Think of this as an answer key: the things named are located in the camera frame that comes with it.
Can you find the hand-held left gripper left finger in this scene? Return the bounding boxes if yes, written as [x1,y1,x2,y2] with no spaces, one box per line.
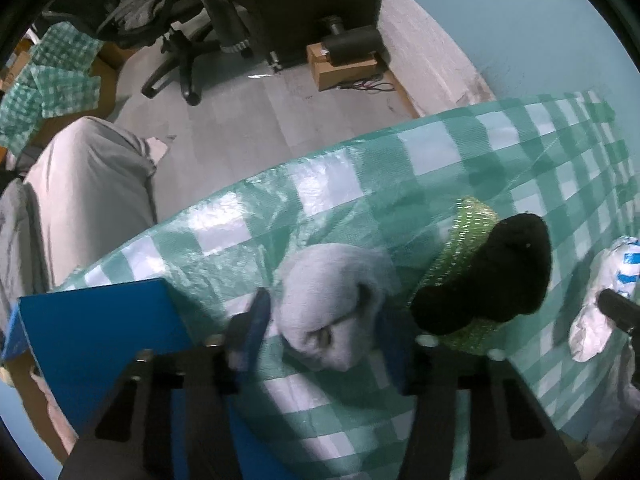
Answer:
[60,287,273,480]

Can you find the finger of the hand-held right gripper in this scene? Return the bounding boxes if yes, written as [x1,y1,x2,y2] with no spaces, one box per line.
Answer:
[597,289,640,333]

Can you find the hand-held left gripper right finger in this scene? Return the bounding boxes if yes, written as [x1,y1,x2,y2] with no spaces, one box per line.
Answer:
[375,305,581,480]

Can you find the white blue plastic bag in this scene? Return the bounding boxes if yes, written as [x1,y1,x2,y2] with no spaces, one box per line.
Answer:
[569,236,640,363]

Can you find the grey sock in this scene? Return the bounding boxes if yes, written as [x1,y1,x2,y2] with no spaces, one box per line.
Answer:
[272,243,396,373]

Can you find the blue cardboard box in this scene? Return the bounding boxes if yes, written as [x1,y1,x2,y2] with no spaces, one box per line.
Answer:
[0,277,301,480]

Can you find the black rolled sock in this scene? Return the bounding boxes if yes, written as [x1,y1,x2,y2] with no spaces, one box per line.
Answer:
[410,213,552,336]

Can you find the green glitter scouring pad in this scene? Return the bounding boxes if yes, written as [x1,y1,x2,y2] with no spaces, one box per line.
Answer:
[420,196,511,353]

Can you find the green white checked tablecloth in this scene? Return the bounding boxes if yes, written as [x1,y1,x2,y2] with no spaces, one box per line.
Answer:
[52,91,640,480]

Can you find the small white floor cloth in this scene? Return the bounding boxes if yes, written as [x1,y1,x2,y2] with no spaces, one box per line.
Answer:
[145,137,171,166]

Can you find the person in grey trousers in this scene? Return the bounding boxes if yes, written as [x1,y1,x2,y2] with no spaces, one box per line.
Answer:
[22,116,158,291]

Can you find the grey quilt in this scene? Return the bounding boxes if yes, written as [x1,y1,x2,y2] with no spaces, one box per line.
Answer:
[0,177,56,321]

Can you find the flat brown cardboard box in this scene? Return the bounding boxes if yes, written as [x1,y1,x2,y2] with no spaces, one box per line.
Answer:
[306,42,383,92]

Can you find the black office chair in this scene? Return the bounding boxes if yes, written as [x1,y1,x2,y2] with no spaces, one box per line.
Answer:
[42,0,253,107]

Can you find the large brown cardboard box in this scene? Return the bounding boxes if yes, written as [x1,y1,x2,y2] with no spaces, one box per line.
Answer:
[95,42,136,126]

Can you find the black cylinder device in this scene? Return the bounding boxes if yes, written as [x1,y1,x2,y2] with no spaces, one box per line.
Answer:
[320,16,385,66]

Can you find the green checked cloth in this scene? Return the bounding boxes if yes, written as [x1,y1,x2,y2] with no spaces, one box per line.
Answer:
[0,20,103,158]

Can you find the dark grey clothes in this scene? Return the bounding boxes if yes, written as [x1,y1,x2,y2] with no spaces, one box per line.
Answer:
[97,0,251,53]

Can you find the red black cables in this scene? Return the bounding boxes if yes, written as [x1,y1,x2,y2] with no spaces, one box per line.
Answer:
[337,77,398,93]

